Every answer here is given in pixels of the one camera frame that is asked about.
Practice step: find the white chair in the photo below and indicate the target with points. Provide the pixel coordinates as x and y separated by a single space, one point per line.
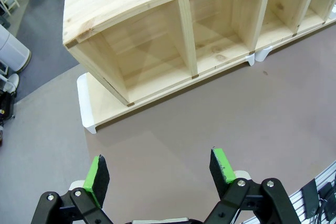
9 1

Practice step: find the black power adapter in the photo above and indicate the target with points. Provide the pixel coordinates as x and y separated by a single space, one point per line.
328 203
311 199

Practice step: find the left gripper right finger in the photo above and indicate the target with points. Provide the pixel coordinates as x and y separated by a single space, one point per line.
223 174

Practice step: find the black equipment cart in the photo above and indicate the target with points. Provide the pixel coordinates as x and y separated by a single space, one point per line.
6 108

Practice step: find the white cylindrical appliance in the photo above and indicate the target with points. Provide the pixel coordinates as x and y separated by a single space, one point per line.
11 48

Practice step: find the pine wood cubby shelf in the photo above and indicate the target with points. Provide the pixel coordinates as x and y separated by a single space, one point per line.
147 32

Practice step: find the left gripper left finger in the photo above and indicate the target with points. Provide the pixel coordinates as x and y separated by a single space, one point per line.
95 179

